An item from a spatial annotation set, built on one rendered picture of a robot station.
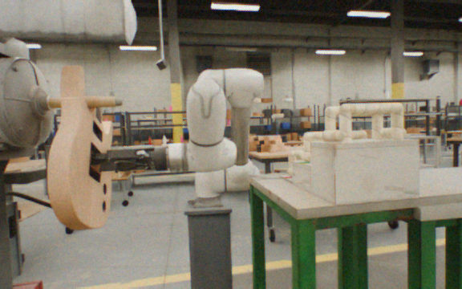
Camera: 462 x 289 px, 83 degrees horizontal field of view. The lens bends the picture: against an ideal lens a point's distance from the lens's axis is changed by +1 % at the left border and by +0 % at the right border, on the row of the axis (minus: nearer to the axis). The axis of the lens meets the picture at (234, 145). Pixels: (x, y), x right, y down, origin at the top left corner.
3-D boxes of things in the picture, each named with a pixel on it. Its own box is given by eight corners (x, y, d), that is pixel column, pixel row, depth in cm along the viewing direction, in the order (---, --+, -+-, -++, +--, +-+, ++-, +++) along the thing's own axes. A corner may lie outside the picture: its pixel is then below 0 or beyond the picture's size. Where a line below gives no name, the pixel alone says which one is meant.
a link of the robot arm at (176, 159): (188, 175, 84) (168, 176, 83) (186, 148, 87) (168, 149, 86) (187, 166, 75) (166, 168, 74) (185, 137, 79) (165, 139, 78)
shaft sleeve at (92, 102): (46, 99, 75) (51, 95, 77) (50, 110, 76) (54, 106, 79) (114, 98, 78) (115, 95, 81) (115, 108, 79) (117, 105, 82)
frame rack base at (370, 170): (336, 205, 71) (334, 143, 70) (310, 193, 86) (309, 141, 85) (420, 197, 76) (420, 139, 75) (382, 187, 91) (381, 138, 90)
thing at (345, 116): (343, 143, 72) (343, 108, 72) (337, 142, 76) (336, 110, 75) (354, 142, 73) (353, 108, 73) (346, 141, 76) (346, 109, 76)
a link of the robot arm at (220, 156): (187, 159, 89) (185, 126, 81) (232, 156, 91) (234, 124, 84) (188, 181, 80) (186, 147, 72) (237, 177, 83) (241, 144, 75)
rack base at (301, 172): (311, 193, 86) (310, 166, 85) (291, 184, 102) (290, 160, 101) (383, 187, 91) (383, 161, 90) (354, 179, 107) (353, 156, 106)
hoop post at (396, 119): (396, 140, 75) (396, 107, 75) (388, 140, 78) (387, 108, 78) (406, 140, 76) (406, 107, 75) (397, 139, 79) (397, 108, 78)
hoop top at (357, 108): (343, 114, 72) (342, 103, 72) (336, 115, 75) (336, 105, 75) (406, 112, 75) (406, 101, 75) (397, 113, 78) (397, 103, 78)
